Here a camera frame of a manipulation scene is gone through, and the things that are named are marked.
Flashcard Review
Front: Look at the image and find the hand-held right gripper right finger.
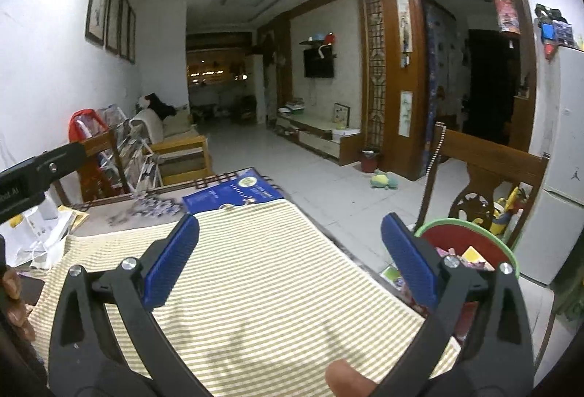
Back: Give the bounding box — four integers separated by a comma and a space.
381, 212, 534, 397

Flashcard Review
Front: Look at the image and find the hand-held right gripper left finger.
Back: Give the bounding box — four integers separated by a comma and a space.
48, 212, 215, 397

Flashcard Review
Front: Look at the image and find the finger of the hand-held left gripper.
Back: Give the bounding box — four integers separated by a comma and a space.
20, 142, 88, 197

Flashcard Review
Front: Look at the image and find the red bin with green rim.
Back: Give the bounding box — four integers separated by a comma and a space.
414, 218, 521, 343

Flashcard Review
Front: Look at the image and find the person's left hand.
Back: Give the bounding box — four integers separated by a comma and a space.
0, 267, 36, 340

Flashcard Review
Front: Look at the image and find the person's right hand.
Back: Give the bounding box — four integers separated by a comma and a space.
325, 359, 380, 397

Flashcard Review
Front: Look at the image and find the white desk lamp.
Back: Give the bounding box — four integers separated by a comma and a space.
9, 196, 76, 270

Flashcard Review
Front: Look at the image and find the dark wooden chair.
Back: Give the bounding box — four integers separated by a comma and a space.
52, 128, 131, 206

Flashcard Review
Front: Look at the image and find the red bag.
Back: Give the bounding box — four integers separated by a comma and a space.
68, 109, 110, 197

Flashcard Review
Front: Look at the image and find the yellow booklet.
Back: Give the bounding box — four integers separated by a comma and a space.
57, 203, 89, 234

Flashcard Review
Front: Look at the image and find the white folding rack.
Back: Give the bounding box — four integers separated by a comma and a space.
98, 105, 162, 192

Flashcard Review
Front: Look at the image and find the green plush toy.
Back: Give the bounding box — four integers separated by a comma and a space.
369, 169, 399, 190

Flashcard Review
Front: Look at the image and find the yellow striped table cloth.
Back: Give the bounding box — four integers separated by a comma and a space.
30, 198, 461, 397

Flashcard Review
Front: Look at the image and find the blue book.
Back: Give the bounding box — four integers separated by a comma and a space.
182, 169, 286, 215

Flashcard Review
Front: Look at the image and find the black phone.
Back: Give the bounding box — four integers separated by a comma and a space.
18, 274, 46, 307

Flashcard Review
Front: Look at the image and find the small red floor bin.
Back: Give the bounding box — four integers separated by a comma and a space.
362, 148, 383, 173

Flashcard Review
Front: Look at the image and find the yellow wooden bench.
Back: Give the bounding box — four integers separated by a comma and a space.
155, 135, 214, 187

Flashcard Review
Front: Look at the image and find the black cloth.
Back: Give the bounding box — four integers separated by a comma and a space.
145, 93, 176, 120

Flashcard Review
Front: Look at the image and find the carved wooden chair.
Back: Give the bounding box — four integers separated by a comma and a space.
413, 121, 550, 252

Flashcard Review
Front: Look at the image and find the low television cabinet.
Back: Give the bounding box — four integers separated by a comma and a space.
276, 98, 361, 165

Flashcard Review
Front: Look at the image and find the white refrigerator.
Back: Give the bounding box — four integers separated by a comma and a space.
511, 45, 584, 286

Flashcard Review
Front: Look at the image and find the wooden lattice partition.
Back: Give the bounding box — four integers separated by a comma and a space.
358, 0, 427, 181

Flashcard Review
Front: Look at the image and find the red hanging decoration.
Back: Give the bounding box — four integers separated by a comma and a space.
493, 0, 522, 35

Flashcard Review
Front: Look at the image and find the short wall scroll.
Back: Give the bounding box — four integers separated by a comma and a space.
398, 90, 414, 138

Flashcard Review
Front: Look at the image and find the wall television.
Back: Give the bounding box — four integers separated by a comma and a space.
303, 48, 335, 78

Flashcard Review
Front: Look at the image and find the long wall scroll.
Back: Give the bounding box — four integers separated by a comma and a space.
396, 0, 411, 69

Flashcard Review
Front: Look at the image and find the wall shelf with hats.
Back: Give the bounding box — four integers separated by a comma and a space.
299, 32, 341, 59

